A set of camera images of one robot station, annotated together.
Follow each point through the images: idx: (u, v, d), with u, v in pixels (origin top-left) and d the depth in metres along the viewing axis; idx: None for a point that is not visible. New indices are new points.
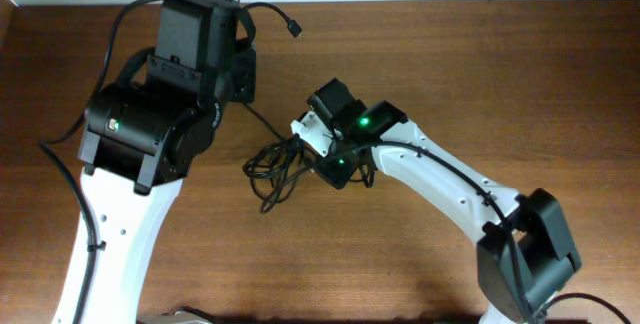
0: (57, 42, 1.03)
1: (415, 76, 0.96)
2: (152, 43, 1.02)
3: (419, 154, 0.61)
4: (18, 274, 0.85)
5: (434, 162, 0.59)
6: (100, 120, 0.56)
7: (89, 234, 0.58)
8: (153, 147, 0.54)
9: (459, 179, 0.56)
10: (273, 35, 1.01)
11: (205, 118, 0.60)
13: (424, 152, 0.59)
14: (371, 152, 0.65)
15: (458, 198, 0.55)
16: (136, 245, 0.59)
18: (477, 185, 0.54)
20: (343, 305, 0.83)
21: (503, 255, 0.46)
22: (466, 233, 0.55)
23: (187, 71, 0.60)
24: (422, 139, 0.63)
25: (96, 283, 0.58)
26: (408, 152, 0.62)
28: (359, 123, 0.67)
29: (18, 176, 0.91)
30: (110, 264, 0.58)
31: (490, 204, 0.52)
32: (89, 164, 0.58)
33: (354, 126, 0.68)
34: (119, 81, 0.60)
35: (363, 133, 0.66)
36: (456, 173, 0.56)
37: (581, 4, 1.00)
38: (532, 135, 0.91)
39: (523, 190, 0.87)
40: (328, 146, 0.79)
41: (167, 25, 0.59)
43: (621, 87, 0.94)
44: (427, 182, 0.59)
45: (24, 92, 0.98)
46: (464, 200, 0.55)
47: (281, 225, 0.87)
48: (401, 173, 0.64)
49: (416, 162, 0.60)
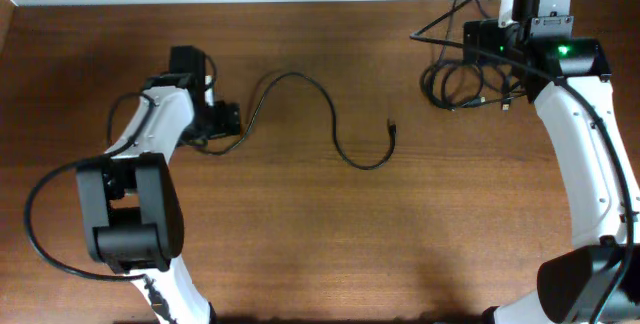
0: (59, 43, 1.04)
1: (413, 78, 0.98)
2: (151, 41, 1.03)
3: (593, 126, 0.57)
4: (11, 274, 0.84)
5: (599, 139, 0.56)
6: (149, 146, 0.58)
7: (152, 111, 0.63)
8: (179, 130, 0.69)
9: (617, 185, 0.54)
10: (275, 36, 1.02)
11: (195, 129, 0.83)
13: (600, 123, 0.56)
14: (545, 88, 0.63)
15: (598, 196, 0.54)
16: (161, 148, 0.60)
18: (627, 191, 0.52)
20: (343, 305, 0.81)
21: (588, 296, 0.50)
22: (613, 188, 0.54)
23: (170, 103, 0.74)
24: (575, 114, 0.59)
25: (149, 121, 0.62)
26: (582, 114, 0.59)
28: (556, 52, 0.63)
29: (18, 177, 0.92)
30: (160, 128, 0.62)
31: (597, 126, 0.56)
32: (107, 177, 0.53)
33: (550, 55, 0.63)
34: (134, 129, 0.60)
35: (550, 60, 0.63)
36: (620, 174, 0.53)
37: (577, 6, 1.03)
38: (531, 135, 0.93)
39: (523, 190, 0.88)
40: (565, 6, 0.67)
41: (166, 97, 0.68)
43: (620, 88, 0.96)
44: (584, 165, 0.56)
45: (27, 95, 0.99)
46: (594, 126, 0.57)
47: (280, 225, 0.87)
48: (571, 146, 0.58)
49: (586, 132, 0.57)
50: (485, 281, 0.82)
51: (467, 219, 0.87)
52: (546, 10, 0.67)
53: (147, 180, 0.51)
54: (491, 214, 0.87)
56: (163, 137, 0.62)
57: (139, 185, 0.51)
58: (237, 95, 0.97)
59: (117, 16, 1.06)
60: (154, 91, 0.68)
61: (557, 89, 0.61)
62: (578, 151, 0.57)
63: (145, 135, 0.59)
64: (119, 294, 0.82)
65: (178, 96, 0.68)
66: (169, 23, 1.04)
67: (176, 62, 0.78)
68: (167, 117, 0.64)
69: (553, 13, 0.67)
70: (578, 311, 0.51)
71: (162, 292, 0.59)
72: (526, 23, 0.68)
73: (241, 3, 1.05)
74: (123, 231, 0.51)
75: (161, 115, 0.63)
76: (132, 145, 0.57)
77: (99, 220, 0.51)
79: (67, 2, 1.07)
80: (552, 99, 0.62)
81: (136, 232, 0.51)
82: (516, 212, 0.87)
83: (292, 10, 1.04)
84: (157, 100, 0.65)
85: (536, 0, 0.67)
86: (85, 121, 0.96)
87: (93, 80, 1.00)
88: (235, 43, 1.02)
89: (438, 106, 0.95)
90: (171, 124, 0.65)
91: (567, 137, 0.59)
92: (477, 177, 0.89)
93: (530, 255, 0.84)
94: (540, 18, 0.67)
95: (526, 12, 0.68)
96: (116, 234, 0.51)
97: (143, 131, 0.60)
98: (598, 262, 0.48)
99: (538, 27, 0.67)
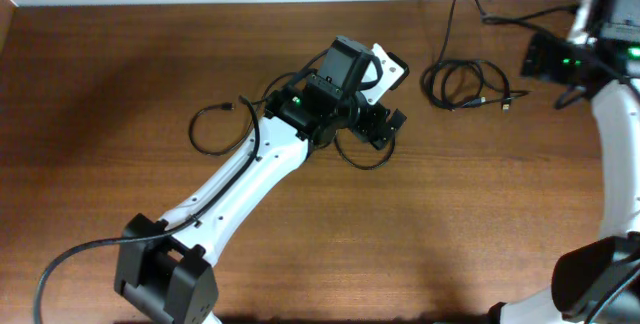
0: (59, 43, 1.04)
1: (413, 78, 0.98)
2: (152, 42, 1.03)
3: None
4: (11, 274, 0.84)
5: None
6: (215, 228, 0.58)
7: (245, 171, 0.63)
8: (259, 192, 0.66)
9: None
10: (275, 36, 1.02)
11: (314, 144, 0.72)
13: None
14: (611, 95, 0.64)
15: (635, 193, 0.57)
16: (224, 232, 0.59)
18: None
20: (342, 305, 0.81)
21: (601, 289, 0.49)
22: None
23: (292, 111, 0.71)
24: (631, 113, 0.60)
25: (228, 193, 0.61)
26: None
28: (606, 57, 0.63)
29: (18, 177, 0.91)
30: (235, 204, 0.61)
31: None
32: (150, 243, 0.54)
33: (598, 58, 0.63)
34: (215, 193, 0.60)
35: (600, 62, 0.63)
36: None
37: (577, 6, 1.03)
38: (531, 135, 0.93)
39: (523, 190, 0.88)
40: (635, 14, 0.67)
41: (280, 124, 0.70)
43: None
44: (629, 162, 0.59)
45: (28, 96, 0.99)
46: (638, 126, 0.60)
47: (280, 225, 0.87)
48: (618, 144, 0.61)
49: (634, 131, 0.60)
50: (485, 281, 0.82)
51: (467, 219, 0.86)
52: (620, 16, 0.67)
53: (182, 288, 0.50)
54: (491, 213, 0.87)
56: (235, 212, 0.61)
57: (172, 285, 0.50)
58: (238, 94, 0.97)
59: (117, 16, 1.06)
60: (266, 126, 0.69)
61: (620, 87, 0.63)
62: (625, 149, 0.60)
63: (215, 214, 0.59)
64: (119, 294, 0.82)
65: (280, 154, 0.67)
66: (170, 23, 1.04)
67: (339, 61, 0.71)
68: (254, 184, 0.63)
69: (627, 21, 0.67)
70: (593, 306, 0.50)
71: None
72: (597, 28, 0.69)
73: (242, 3, 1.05)
74: (151, 292, 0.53)
75: (245, 185, 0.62)
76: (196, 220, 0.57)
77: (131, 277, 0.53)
79: (67, 3, 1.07)
80: (612, 101, 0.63)
81: (161, 307, 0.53)
82: (516, 212, 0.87)
83: (292, 10, 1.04)
84: (264, 149, 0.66)
85: (613, 9, 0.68)
86: (85, 121, 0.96)
87: (93, 80, 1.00)
88: (235, 43, 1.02)
89: (438, 106, 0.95)
90: (254, 192, 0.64)
91: (618, 135, 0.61)
92: (477, 177, 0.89)
93: (530, 255, 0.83)
94: (614, 24, 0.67)
95: (599, 19, 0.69)
96: (144, 295, 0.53)
97: (217, 205, 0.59)
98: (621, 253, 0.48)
99: (609, 31, 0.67)
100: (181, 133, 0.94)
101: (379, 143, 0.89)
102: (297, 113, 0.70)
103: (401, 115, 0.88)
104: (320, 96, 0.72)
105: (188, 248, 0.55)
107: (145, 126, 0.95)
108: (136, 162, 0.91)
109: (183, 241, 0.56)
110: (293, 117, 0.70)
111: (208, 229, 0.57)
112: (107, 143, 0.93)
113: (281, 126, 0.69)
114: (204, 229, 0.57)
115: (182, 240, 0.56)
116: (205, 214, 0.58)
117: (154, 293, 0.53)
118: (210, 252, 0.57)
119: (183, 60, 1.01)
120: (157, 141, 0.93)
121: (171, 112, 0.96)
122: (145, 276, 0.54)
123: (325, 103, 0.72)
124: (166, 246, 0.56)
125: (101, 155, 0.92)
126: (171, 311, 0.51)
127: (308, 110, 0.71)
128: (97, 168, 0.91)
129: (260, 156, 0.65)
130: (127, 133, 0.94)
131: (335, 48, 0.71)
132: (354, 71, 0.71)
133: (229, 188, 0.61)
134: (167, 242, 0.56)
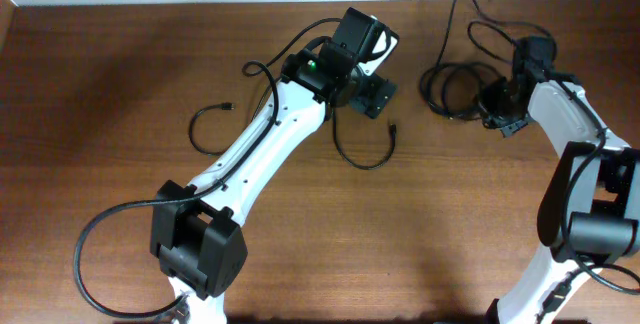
0: (59, 43, 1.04)
1: (414, 78, 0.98)
2: (152, 41, 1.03)
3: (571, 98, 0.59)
4: (11, 273, 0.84)
5: (573, 105, 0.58)
6: (240, 190, 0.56)
7: (265, 137, 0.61)
8: (281, 158, 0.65)
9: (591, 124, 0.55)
10: (274, 36, 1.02)
11: (329, 108, 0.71)
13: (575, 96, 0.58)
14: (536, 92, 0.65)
15: (580, 134, 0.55)
16: (249, 195, 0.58)
18: (598, 122, 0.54)
20: (343, 305, 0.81)
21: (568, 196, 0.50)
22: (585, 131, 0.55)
23: (307, 78, 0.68)
24: (556, 94, 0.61)
25: (252, 157, 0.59)
26: (561, 94, 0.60)
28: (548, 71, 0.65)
29: (17, 176, 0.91)
30: (257, 167, 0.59)
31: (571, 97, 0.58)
32: (177, 208, 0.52)
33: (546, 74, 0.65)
34: (242, 153, 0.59)
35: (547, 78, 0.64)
36: (589, 116, 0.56)
37: (578, 6, 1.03)
38: (531, 136, 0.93)
39: (523, 190, 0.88)
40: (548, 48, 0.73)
41: (297, 87, 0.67)
43: (624, 85, 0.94)
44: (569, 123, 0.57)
45: (27, 95, 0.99)
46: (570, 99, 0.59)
47: (281, 224, 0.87)
48: (555, 124, 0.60)
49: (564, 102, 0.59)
50: (486, 281, 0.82)
51: (467, 219, 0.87)
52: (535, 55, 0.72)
53: (213, 244, 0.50)
54: (491, 213, 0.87)
56: (260, 175, 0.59)
57: (204, 242, 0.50)
58: (238, 92, 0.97)
59: (117, 16, 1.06)
60: (282, 90, 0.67)
61: (548, 83, 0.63)
62: (562, 119, 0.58)
63: (240, 177, 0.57)
64: (119, 294, 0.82)
65: (297, 118, 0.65)
66: (170, 22, 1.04)
67: (352, 31, 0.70)
68: (273, 149, 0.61)
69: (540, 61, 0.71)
70: (576, 229, 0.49)
71: (190, 305, 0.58)
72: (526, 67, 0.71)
73: (242, 3, 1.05)
74: (187, 255, 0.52)
75: (267, 148, 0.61)
76: (221, 186, 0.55)
77: (165, 242, 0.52)
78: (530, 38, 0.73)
79: (67, 2, 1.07)
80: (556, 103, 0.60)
81: (196, 266, 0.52)
82: (516, 212, 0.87)
83: (293, 9, 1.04)
84: (283, 114, 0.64)
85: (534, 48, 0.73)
86: (86, 118, 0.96)
87: (93, 79, 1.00)
88: (236, 42, 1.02)
89: (433, 110, 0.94)
90: (279, 154, 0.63)
91: (552, 112, 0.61)
92: (477, 178, 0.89)
93: (530, 255, 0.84)
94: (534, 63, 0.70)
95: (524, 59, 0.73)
96: (180, 253, 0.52)
97: (243, 169, 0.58)
98: (580, 155, 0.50)
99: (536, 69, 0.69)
100: (181, 132, 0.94)
101: (375, 111, 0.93)
102: (313, 76, 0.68)
103: (391, 85, 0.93)
104: (334, 59, 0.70)
105: (219, 212, 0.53)
107: (144, 126, 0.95)
108: (136, 161, 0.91)
109: (212, 205, 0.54)
110: (309, 81, 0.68)
111: (235, 193, 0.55)
112: (106, 143, 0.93)
113: (296, 90, 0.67)
114: (232, 193, 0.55)
115: (210, 203, 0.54)
116: (231, 178, 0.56)
117: (190, 251, 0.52)
118: (238, 214, 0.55)
119: (183, 60, 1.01)
120: (157, 140, 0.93)
121: (170, 111, 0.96)
122: (179, 238, 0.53)
123: (340, 65, 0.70)
124: (196, 210, 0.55)
125: (102, 154, 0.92)
126: (209, 268, 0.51)
127: (324, 74, 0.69)
128: (96, 167, 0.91)
129: (280, 120, 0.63)
130: (127, 133, 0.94)
131: (352, 14, 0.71)
132: (368, 38, 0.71)
133: (254, 151, 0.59)
134: (198, 206, 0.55)
